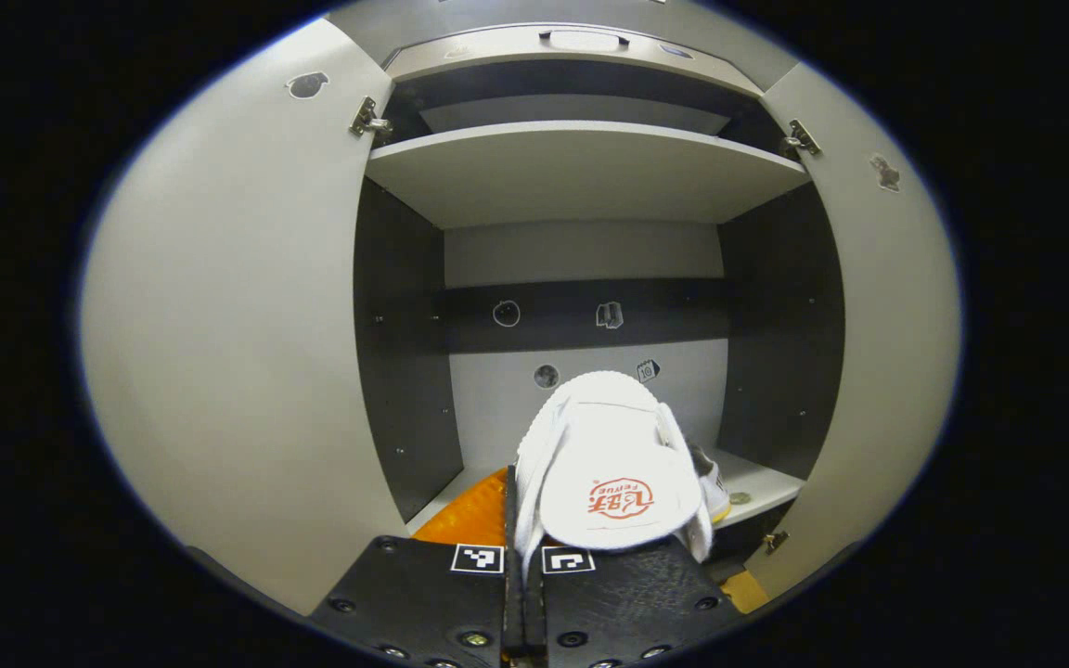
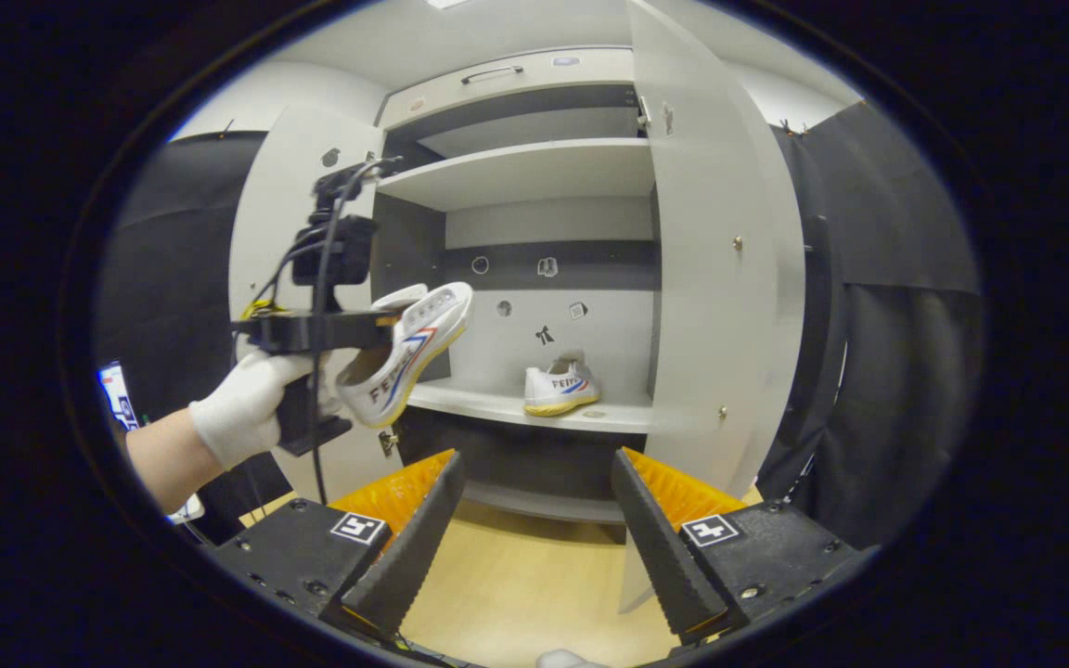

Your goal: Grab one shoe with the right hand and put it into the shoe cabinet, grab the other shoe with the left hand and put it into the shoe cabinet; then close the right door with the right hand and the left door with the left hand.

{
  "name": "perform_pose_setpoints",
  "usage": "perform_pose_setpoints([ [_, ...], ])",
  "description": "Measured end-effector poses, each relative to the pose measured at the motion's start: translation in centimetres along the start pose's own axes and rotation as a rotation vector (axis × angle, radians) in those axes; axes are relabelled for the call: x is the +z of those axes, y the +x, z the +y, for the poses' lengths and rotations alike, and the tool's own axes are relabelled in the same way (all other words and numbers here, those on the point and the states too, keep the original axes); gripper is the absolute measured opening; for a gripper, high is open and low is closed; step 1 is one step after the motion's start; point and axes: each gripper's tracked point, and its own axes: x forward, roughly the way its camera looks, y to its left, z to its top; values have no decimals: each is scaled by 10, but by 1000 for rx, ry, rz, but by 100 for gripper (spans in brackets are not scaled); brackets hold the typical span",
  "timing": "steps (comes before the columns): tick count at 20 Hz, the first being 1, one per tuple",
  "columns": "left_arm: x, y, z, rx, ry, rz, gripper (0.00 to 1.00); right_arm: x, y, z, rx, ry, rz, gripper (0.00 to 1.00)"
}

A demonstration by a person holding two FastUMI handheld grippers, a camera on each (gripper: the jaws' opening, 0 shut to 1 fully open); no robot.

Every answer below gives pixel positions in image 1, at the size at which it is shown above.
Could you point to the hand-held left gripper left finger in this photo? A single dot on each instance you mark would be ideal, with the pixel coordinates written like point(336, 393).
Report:
point(423, 594)

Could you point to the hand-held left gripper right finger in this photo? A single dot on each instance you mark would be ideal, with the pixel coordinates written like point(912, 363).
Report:
point(627, 603)

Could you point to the white shoe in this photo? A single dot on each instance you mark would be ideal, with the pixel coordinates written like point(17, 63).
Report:
point(599, 445)
point(713, 492)

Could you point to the grey shoe cabinet door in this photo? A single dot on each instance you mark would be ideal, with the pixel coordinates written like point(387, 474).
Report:
point(238, 325)
point(887, 353)

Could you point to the grey shoe cabinet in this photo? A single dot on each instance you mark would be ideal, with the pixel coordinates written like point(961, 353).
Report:
point(581, 172)

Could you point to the beige cabinet drawer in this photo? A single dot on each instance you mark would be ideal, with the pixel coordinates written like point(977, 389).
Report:
point(516, 56)

